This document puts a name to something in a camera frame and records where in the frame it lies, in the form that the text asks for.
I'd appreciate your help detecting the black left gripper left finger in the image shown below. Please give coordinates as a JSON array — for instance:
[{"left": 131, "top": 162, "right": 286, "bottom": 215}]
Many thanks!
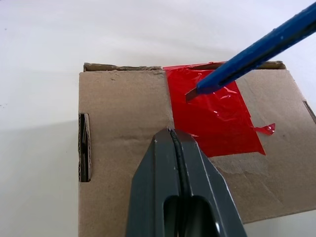
[{"left": 125, "top": 129, "right": 183, "bottom": 237}]

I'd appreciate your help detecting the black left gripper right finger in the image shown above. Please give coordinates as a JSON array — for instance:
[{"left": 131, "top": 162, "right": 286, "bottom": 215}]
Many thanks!
[{"left": 172, "top": 130, "right": 248, "bottom": 237}]

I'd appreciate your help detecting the brown cardboard box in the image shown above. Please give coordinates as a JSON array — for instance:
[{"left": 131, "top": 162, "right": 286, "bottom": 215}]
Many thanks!
[{"left": 78, "top": 60, "right": 316, "bottom": 237}]

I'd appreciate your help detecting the blue utility knife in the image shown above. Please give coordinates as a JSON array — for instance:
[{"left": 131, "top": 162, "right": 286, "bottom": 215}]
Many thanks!
[{"left": 185, "top": 0, "right": 316, "bottom": 103}]

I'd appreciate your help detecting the red adhesive tape strip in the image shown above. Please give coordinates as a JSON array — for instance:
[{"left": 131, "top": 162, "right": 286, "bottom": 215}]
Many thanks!
[{"left": 162, "top": 61, "right": 276, "bottom": 158}]

